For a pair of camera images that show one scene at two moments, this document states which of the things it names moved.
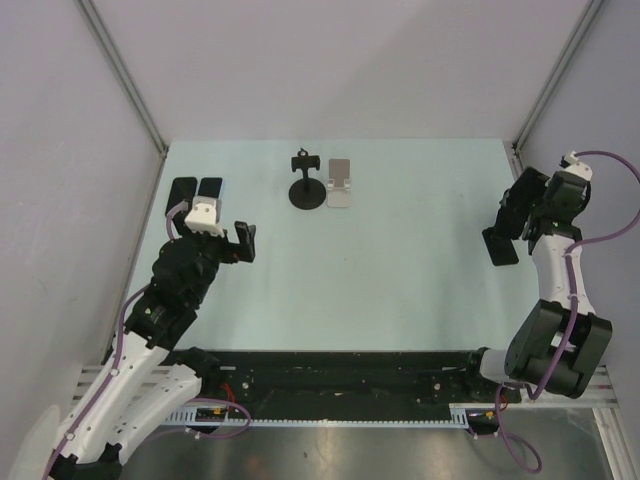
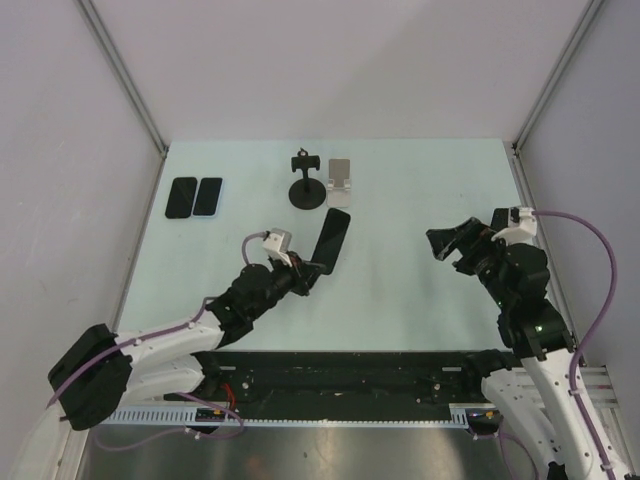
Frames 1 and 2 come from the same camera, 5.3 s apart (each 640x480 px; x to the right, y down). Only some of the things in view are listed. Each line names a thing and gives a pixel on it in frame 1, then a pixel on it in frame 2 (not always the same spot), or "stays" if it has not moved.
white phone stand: x=339 y=183 stays
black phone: x=518 y=201 → x=328 y=246
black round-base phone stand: x=306 y=193 stays
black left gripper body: x=225 y=251 → x=296 y=282
